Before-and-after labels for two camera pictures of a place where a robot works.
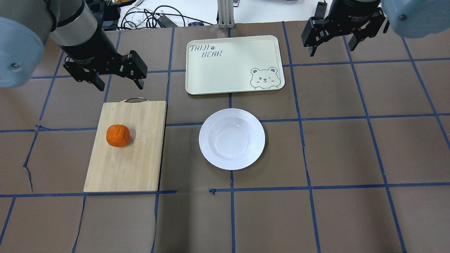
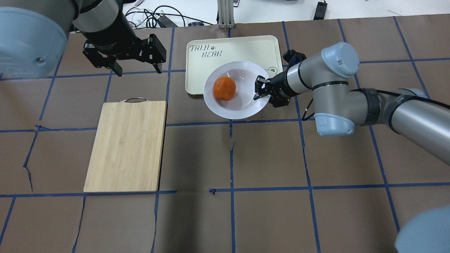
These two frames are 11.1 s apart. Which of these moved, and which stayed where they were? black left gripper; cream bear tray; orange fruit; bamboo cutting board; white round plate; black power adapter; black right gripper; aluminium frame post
Moved: orange fruit; white round plate; black right gripper; black left gripper
Stayed: aluminium frame post; bamboo cutting board; black power adapter; cream bear tray
